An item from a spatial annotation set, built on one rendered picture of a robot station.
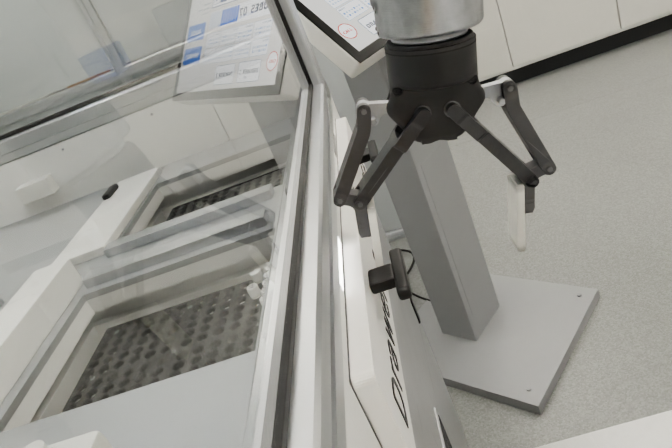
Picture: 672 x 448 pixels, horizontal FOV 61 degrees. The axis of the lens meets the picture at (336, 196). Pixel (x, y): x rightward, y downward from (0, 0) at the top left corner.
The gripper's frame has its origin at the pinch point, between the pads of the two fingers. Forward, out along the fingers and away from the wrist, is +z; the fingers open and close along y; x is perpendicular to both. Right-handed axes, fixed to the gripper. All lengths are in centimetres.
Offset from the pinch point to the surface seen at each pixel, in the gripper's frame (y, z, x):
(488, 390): -17, 85, -64
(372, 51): 2, -6, -64
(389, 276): 6.1, 0.0, 4.1
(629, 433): -11.4, 11.7, 14.3
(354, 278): 9.2, -1.0, 5.2
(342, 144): 9.3, -1.0, -29.7
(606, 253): -66, 78, -107
